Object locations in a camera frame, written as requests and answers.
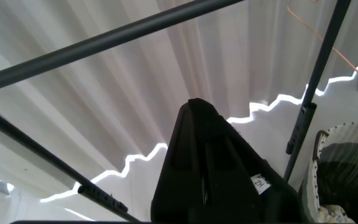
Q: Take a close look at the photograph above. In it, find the black garment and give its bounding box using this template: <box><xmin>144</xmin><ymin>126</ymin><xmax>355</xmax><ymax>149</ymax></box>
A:
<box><xmin>187</xmin><ymin>98</ymin><xmax>310</xmax><ymax>223</ymax></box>

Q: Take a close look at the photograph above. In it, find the black clothes rack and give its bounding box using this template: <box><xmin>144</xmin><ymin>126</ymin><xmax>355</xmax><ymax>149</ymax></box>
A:
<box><xmin>0</xmin><ymin>0</ymin><xmax>352</xmax><ymax>223</ymax></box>

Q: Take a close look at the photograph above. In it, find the white laundry basket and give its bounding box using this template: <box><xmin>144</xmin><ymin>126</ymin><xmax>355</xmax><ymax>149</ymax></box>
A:
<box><xmin>300</xmin><ymin>119</ymin><xmax>358</xmax><ymax>223</ymax></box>

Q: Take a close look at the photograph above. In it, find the white curtain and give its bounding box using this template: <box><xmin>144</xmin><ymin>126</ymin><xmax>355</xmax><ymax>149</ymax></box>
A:
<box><xmin>0</xmin><ymin>0</ymin><xmax>358</xmax><ymax>203</ymax></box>

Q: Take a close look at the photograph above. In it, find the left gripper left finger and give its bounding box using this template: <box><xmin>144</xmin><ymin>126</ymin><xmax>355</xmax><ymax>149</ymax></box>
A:
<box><xmin>150</xmin><ymin>102</ymin><xmax>208</xmax><ymax>223</ymax></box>

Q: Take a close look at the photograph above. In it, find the pink clothes hanger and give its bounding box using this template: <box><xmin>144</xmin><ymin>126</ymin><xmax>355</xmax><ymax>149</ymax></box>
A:
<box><xmin>287</xmin><ymin>0</ymin><xmax>358</xmax><ymax>91</ymax></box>

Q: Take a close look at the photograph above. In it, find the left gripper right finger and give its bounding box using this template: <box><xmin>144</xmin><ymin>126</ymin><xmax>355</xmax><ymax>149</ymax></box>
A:
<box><xmin>202</xmin><ymin>121</ymin><xmax>262</xmax><ymax>223</ymax></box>

